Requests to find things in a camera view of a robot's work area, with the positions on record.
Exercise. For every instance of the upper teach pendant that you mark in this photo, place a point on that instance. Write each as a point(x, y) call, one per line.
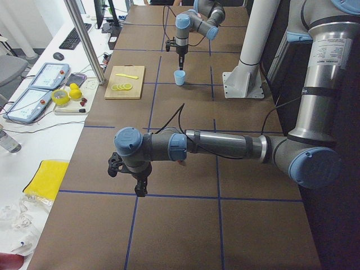
point(50, 76)

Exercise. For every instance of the lower teach pendant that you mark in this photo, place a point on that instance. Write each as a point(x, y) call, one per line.
point(29, 106)

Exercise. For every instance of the black computer mouse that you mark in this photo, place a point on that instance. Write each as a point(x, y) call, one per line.
point(58, 56)

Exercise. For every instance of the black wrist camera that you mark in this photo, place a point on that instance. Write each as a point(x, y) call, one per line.
point(116, 165)
point(169, 44)

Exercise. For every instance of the bamboo cutting board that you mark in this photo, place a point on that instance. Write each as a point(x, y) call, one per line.
point(132, 94)

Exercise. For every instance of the white camera pole mount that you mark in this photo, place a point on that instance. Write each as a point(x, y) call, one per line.
point(244, 81)

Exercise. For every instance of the yellow plastic knife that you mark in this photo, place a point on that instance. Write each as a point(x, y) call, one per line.
point(127, 76)

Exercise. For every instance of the yellow tape roll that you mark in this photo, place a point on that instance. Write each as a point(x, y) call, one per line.
point(60, 97)

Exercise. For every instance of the aluminium frame post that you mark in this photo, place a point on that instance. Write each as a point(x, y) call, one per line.
point(76, 17)

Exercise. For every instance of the grey office chair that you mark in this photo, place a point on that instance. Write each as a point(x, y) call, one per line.
point(12, 68)

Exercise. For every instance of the clear plastic bag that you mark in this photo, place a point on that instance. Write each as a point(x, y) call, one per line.
point(22, 224)

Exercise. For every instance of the yellow cloth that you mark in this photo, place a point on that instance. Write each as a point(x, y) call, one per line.
point(47, 179)

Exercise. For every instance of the light blue plastic cup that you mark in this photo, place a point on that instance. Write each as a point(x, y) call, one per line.
point(179, 77)

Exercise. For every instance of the yellow lemon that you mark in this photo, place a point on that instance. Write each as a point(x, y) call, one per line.
point(75, 92)

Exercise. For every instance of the black handled tool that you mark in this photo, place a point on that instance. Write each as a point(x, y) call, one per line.
point(73, 111)

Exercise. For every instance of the teach pendant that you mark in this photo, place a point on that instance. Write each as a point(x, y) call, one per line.
point(50, 76)
point(29, 106)

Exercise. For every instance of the black keyboard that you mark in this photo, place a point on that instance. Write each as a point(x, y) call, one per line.
point(71, 41)

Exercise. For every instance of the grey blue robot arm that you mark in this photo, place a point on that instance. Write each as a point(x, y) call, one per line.
point(304, 155)
point(205, 17)

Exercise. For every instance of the white tray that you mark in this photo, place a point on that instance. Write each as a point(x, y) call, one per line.
point(88, 89)

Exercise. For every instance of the black monitor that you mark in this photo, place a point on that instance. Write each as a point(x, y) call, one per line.
point(100, 7)

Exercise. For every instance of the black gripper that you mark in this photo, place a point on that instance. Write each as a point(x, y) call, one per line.
point(139, 176)
point(180, 50)

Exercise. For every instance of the dark smartphone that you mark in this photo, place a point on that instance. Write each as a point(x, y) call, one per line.
point(78, 79)

